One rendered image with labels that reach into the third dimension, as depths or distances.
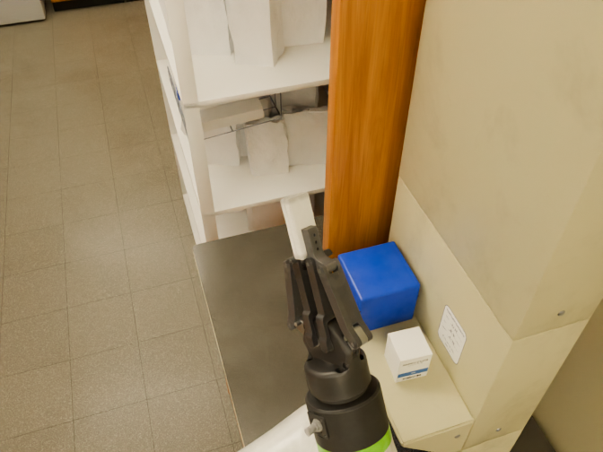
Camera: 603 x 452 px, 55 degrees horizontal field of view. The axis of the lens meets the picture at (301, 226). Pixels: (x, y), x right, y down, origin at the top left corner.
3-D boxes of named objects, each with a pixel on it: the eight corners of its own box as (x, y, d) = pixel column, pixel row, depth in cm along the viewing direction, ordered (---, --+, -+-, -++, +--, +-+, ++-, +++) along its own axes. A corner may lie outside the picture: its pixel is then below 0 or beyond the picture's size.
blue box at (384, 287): (388, 274, 102) (394, 239, 95) (413, 319, 95) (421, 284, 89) (335, 289, 99) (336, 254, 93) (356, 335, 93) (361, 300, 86)
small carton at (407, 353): (414, 347, 91) (419, 325, 87) (426, 375, 88) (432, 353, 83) (383, 354, 90) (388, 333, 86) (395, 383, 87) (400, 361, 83)
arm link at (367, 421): (356, 396, 77) (409, 416, 70) (289, 443, 70) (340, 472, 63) (346, 355, 76) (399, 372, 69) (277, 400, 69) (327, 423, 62)
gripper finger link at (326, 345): (320, 351, 66) (328, 353, 65) (299, 260, 63) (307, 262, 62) (345, 336, 69) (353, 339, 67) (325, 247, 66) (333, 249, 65)
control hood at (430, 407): (379, 293, 111) (384, 259, 104) (462, 451, 90) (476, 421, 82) (322, 308, 109) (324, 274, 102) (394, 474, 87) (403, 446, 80)
